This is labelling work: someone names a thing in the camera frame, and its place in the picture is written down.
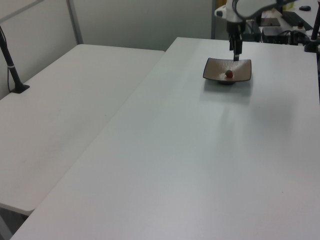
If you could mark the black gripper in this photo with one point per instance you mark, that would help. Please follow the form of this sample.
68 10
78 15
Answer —
235 30

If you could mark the red toy strawberry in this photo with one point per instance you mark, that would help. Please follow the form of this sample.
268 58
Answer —
229 73

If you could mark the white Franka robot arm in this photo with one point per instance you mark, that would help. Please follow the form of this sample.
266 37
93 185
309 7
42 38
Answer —
247 8

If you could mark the square brown ceramic plate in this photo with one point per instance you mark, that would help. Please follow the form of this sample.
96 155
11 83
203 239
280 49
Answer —
217 70

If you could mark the black electronics box green lights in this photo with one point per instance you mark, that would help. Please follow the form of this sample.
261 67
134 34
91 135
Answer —
275 35

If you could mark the black keyboard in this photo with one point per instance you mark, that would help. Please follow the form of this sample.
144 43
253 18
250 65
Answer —
293 18

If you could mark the yellow green box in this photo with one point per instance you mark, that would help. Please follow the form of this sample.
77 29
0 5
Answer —
288 5

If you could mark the black equipment on back table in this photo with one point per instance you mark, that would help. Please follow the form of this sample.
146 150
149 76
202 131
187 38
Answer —
308 15

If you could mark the black computer mouse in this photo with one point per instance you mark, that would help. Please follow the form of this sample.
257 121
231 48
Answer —
305 8

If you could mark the white side table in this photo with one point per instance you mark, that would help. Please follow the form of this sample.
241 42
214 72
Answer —
62 112

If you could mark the grey metal partition post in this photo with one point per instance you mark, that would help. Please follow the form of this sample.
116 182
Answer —
213 25
75 22

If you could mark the black camera stand pole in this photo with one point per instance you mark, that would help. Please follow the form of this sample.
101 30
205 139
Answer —
13 75
310 46

